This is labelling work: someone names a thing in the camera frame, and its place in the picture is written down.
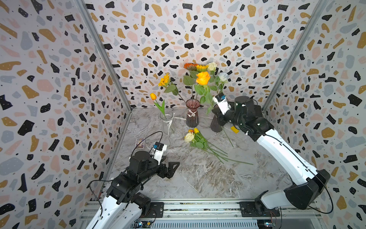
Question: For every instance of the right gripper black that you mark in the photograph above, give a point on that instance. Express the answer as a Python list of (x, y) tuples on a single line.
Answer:
[(220, 116)]

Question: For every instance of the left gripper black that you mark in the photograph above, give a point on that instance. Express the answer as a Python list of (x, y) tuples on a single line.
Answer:
[(170, 172)]

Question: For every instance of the cream rose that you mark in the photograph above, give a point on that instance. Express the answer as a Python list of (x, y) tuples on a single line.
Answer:
[(189, 137), (211, 68)]

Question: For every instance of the white rose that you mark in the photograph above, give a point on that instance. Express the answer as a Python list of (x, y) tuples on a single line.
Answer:
[(221, 80)]

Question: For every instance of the orange rose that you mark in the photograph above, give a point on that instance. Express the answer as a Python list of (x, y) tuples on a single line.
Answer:
[(206, 87)]

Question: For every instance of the yellow sunflower large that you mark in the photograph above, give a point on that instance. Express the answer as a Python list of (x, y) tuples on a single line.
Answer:
[(201, 68)]

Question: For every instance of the yellow sunflower small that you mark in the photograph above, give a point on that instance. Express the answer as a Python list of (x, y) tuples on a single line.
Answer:
[(168, 86)]

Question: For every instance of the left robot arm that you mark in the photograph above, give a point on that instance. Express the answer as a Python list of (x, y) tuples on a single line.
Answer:
[(128, 186)]

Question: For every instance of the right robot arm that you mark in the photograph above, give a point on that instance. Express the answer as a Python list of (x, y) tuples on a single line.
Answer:
[(307, 181)]

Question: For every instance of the yellow block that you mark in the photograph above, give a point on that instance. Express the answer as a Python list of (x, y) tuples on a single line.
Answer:
[(235, 130)]

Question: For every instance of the purple ribbed glass vase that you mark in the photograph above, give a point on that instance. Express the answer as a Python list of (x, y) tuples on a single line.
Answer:
[(215, 126)]

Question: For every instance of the small picture card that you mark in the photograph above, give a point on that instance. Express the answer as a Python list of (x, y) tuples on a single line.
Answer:
[(140, 143)]

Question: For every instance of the clear glass vase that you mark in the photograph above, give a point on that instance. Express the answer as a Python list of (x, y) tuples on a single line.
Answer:
[(167, 122)]

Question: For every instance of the pink glass vase with ribbon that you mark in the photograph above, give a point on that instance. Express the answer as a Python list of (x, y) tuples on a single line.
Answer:
[(192, 117)]

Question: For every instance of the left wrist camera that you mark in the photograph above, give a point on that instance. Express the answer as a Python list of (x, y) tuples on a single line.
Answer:
[(158, 151)]

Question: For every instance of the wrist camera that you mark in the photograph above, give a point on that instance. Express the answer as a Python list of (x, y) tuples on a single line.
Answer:
[(221, 101), (158, 151)]

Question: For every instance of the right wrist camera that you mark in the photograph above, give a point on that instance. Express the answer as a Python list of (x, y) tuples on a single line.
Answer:
[(221, 101)]

